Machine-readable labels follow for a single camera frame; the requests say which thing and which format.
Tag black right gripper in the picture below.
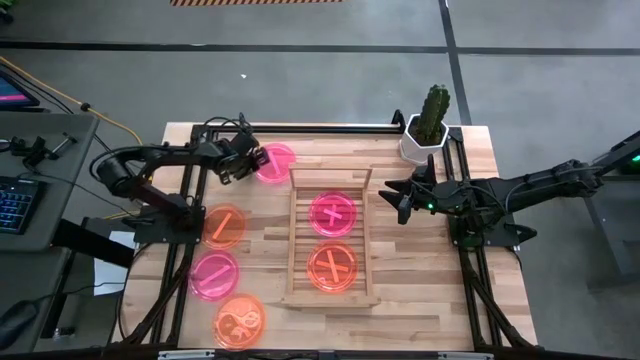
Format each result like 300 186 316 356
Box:
378 154 454 225

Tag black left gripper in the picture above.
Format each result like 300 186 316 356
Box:
215 128 272 184

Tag pink translucent plate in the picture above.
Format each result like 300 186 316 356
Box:
255 142 297 185
188 250 241 302
308 191 358 238

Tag orange translucent plate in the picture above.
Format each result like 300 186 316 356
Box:
201 203 247 251
306 241 360 294

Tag orange plate with swirl pattern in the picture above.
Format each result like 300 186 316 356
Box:
213 293 267 351

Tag wooden slatted shelf rack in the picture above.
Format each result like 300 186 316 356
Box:
281 161 381 309

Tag white faceted plant pot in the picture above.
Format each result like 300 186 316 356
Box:
398 113 450 167

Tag green cactus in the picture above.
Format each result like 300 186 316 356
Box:
415 83 452 147

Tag black flat bar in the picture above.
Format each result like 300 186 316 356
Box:
51 217 137 270

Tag white paper sheet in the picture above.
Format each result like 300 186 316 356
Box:
93 230 137 297

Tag silver and black hand tool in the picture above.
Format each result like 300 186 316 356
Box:
49 131 79 156

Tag grey side desk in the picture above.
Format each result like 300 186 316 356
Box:
0 112 101 252

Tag grey platform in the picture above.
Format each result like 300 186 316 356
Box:
583 174 640 292

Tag black stand with green light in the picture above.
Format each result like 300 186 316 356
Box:
592 130 640 177

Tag black clamp tool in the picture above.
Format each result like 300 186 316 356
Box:
8 135 52 169

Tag backlit black keyboard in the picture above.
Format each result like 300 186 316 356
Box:
0 175 46 236

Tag screen with pink display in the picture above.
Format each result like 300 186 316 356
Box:
0 69 41 113

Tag black computer mouse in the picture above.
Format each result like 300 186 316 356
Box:
0 299 40 352

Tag black aluminium table frame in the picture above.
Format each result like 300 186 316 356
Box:
118 108 540 352

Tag silver metal bracket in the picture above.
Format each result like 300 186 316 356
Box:
157 349 217 360
436 351 495 360

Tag yellow cable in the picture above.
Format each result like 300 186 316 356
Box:
0 55 145 147

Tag black mouse cable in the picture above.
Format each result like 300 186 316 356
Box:
27 281 127 307

